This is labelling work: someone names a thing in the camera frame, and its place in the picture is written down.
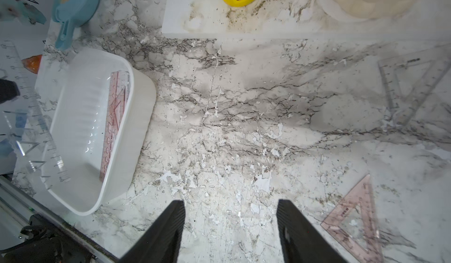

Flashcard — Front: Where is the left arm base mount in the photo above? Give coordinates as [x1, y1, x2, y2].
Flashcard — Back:
[1, 214, 94, 263]

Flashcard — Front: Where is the pink isosceles triangle ruler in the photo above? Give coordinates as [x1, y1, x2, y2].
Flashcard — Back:
[321, 174, 384, 263]

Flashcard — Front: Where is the white tiered display stand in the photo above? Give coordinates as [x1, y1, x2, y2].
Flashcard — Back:
[162, 0, 451, 41]

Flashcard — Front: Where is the white storage box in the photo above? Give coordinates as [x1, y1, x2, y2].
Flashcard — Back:
[49, 48, 157, 216]

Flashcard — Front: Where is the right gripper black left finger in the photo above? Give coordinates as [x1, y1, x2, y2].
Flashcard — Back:
[119, 200, 186, 263]

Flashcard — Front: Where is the pink scalene triangle ruler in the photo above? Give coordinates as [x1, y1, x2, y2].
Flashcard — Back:
[113, 86, 128, 139]

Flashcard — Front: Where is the clear stencil ruler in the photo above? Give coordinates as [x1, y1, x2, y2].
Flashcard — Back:
[1, 41, 70, 190]

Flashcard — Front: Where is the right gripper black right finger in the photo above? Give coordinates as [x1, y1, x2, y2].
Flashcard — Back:
[276, 199, 345, 263]

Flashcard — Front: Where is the teal dustpan brush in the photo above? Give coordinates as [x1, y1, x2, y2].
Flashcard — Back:
[52, 0, 100, 50]

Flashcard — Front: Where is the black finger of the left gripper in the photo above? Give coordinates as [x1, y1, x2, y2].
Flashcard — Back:
[0, 79, 20, 104]

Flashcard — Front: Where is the clear triangle ruler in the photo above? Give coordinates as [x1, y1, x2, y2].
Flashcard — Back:
[378, 44, 451, 129]

